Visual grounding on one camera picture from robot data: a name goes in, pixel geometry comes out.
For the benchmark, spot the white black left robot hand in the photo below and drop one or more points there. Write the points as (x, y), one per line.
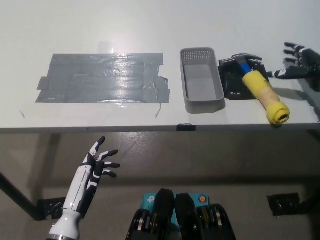
(81, 187)

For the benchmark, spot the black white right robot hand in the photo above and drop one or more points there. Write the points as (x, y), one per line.
(308, 65)

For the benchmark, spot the black tape square on desk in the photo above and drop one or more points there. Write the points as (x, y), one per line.
(230, 82)

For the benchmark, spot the black teal robot body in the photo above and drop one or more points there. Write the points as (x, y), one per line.
(165, 207)

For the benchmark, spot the black metal table leg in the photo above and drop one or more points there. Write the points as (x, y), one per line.
(17, 196)

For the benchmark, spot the grey perforated plastic basket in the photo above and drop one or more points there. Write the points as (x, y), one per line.
(202, 106)

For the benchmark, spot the large grey duct tape patch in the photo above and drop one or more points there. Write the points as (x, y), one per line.
(100, 80)

